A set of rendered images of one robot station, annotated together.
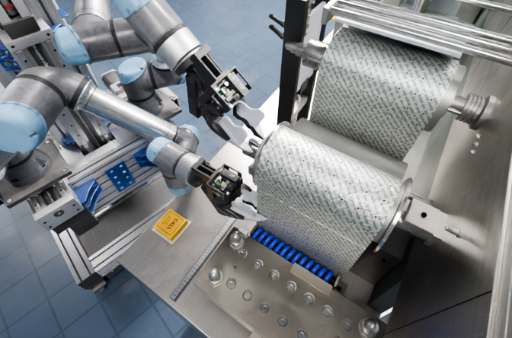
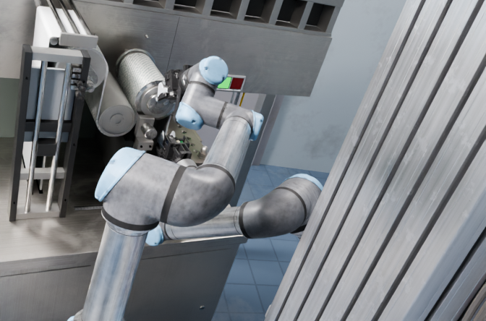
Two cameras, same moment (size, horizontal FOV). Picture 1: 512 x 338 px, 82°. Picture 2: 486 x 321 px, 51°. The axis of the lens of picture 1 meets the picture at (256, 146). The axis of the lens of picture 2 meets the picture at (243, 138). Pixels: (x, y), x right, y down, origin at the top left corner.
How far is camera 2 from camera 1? 1.84 m
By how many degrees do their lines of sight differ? 100
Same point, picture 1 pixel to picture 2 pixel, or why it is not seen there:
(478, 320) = (185, 20)
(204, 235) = not seen: hidden behind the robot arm
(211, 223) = not seen: hidden behind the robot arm
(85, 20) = (241, 111)
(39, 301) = not seen: outside the picture
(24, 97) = (292, 179)
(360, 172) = (143, 61)
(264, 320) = (191, 137)
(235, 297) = (197, 147)
